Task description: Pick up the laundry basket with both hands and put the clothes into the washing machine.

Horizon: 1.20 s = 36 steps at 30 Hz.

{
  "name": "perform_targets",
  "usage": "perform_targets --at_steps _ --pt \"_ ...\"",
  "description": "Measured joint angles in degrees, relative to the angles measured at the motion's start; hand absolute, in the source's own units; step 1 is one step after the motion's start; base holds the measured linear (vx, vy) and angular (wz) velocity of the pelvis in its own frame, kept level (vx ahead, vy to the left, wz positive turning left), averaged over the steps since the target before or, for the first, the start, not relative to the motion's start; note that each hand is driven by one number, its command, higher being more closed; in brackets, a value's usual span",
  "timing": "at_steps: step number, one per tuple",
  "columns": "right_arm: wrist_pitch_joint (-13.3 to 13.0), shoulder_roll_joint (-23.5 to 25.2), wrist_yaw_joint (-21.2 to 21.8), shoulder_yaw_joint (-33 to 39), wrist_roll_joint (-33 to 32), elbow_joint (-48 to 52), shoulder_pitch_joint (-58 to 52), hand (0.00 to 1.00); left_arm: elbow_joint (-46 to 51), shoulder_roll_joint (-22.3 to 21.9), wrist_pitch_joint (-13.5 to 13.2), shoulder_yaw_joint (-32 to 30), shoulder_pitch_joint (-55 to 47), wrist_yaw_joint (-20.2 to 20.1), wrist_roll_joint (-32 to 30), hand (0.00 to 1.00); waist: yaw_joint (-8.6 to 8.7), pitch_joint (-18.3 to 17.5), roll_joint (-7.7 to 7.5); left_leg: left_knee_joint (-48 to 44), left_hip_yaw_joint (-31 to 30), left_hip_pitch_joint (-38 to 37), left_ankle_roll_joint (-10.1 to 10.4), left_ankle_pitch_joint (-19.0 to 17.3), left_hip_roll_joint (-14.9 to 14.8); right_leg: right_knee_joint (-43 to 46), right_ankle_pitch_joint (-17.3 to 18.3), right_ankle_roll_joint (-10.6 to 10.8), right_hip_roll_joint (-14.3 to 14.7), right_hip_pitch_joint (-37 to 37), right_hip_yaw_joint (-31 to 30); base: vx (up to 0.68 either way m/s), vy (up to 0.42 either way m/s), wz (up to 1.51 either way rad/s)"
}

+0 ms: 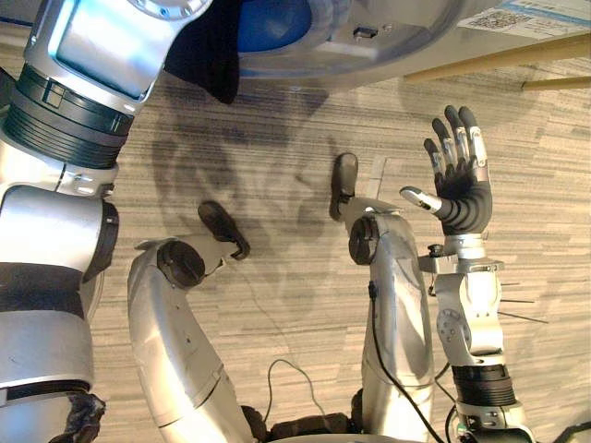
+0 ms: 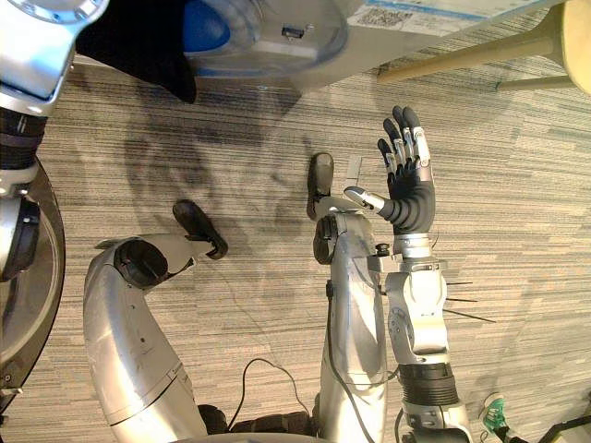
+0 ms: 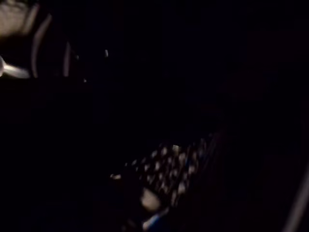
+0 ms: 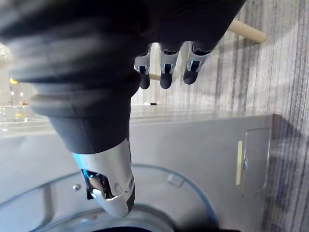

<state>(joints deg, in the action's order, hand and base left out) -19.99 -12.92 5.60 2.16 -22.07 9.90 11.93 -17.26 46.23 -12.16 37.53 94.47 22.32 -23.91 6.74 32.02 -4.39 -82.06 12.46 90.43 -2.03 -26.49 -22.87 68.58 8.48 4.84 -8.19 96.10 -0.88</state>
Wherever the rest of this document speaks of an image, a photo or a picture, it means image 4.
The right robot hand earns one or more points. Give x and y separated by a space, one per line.
79 60

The silver washing machine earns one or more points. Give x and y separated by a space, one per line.
183 145

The round washing machine door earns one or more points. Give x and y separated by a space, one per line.
166 205

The beige wooden rod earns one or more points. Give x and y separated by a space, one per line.
248 32

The yellow label strip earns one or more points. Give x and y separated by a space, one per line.
239 163

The service flap panel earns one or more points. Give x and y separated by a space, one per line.
257 162

